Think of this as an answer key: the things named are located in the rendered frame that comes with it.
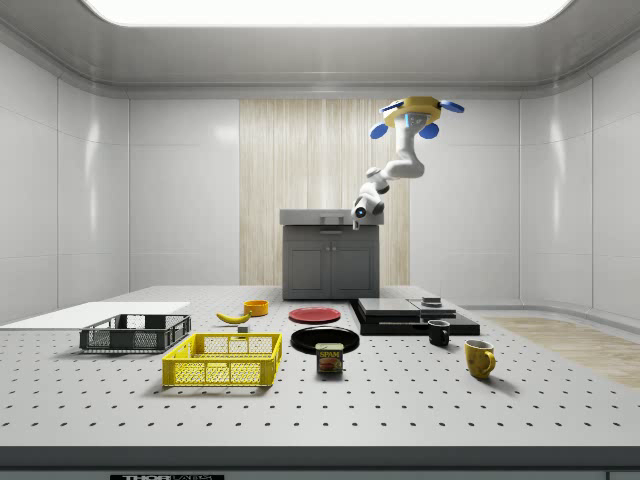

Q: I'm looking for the flat-sided can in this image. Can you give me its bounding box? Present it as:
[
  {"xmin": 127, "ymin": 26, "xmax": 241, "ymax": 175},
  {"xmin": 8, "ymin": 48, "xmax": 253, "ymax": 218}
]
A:
[{"xmin": 314, "ymin": 342, "xmax": 345, "ymax": 374}]

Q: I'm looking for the yellow basket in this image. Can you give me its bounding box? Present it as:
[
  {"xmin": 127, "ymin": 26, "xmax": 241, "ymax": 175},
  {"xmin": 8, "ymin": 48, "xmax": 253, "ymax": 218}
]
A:
[{"xmin": 161, "ymin": 332, "xmax": 284, "ymax": 388}]

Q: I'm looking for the yellow mug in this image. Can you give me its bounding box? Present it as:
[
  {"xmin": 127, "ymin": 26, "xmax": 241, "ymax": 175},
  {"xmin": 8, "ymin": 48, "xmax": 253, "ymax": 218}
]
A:
[{"xmin": 463, "ymin": 339, "xmax": 498, "ymax": 379}]

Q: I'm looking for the drone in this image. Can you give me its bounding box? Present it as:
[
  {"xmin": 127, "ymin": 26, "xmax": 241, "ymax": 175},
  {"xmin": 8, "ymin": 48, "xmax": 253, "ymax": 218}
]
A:
[{"xmin": 368, "ymin": 95, "xmax": 466, "ymax": 142}]

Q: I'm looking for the banana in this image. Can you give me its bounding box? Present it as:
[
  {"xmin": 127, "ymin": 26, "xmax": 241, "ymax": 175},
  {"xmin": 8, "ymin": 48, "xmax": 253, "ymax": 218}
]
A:
[{"xmin": 215, "ymin": 310, "xmax": 254, "ymax": 326}]

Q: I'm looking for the black stove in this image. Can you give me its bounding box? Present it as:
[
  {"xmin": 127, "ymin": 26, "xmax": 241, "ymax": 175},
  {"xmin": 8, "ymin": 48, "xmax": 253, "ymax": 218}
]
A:
[{"xmin": 348, "ymin": 296, "xmax": 482, "ymax": 337}]

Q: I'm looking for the red plate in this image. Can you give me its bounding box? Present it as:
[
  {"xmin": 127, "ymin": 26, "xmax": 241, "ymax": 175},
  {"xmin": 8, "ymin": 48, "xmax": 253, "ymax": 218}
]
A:
[{"xmin": 288, "ymin": 306, "xmax": 342, "ymax": 325}]

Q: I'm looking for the dark grey basket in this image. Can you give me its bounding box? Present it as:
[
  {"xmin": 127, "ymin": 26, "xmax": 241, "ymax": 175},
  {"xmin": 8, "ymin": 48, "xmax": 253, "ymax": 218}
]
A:
[{"xmin": 79, "ymin": 313, "xmax": 193, "ymax": 354}]

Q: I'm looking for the white cabinet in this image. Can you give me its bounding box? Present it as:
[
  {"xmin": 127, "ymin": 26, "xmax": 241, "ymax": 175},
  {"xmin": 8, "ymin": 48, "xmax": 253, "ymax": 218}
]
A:
[{"xmin": 281, "ymin": 224, "xmax": 381, "ymax": 302}]

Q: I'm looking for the black plate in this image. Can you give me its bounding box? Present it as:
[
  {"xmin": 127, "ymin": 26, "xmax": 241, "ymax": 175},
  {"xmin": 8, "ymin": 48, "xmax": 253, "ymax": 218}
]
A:
[{"xmin": 289, "ymin": 325, "xmax": 361, "ymax": 355}]

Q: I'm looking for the black mug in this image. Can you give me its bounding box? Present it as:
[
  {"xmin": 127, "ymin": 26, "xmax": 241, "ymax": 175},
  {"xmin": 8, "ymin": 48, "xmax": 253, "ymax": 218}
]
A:
[{"xmin": 426, "ymin": 319, "xmax": 452, "ymax": 347}]

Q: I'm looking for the white drawer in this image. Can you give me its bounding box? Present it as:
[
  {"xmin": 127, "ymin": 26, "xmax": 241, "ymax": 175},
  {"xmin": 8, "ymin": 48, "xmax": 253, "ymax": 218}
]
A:
[{"xmin": 278, "ymin": 208, "xmax": 384, "ymax": 228}]

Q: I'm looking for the white board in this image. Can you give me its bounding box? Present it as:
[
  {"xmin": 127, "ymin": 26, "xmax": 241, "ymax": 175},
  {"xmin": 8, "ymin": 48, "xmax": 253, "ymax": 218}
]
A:
[{"xmin": 0, "ymin": 300, "xmax": 193, "ymax": 331}]

